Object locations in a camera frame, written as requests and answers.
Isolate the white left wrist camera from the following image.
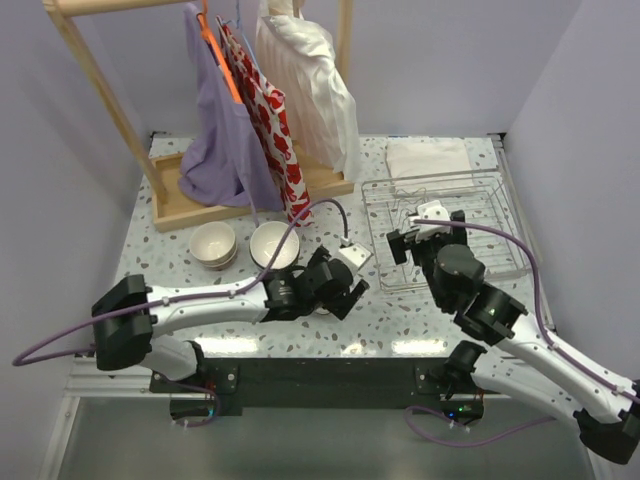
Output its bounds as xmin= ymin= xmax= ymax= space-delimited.
xmin=335 ymin=243 xmax=373 ymax=276

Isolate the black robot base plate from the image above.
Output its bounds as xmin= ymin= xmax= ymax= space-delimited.
xmin=150 ymin=357 xmax=485 ymax=425

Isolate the orange clothes hanger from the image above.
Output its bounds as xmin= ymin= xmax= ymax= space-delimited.
xmin=197 ymin=0 xmax=242 ymax=104

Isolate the blue clothes hanger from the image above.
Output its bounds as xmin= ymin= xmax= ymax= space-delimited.
xmin=223 ymin=0 xmax=260 ymax=69

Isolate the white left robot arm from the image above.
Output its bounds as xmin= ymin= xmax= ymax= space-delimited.
xmin=91 ymin=243 xmax=372 ymax=392

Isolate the red white floral garment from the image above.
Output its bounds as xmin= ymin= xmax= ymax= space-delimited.
xmin=216 ymin=17 xmax=312 ymax=226

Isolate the white ceramic bowl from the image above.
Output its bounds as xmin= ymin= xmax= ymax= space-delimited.
xmin=249 ymin=221 xmax=300 ymax=270

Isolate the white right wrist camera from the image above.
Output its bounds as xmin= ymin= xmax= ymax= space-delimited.
xmin=405 ymin=200 xmax=451 ymax=244

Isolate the metal wire dish rack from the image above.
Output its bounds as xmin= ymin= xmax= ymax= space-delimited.
xmin=360 ymin=169 xmax=533 ymax=293

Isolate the white pleated garment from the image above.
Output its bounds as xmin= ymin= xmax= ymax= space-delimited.
xmin=255 ymin=1 xmax=361 ymax=182

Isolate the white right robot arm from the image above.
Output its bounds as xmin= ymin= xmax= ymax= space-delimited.
xmin=386 ymin=204 xmax=639 ymax=465

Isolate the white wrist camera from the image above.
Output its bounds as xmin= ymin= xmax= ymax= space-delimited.
xmin=405 ymin=200 xmax=451 ymax=244
xmin=335 ymin=243 xmax=373 ymax=276

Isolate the red floral bowl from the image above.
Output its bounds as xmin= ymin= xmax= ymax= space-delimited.
xmin=201 ymin=252 xmax=237 ymax=271

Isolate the purple hanging garment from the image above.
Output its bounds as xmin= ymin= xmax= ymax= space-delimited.
xmin=178 ymin=3 xmax=283 ymax=211

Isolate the folded white cloth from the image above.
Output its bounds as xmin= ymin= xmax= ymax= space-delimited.
xmin=386 ymin=139 xmax=471 ymax=178

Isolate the wooden clothes rack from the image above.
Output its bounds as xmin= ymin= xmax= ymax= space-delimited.
xmin=44 ymin=1 xmax=354 ymax=232

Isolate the beige ceramic bowl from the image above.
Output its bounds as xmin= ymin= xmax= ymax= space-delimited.
xmin=189 ymin=221 xmax=237 ymax=265

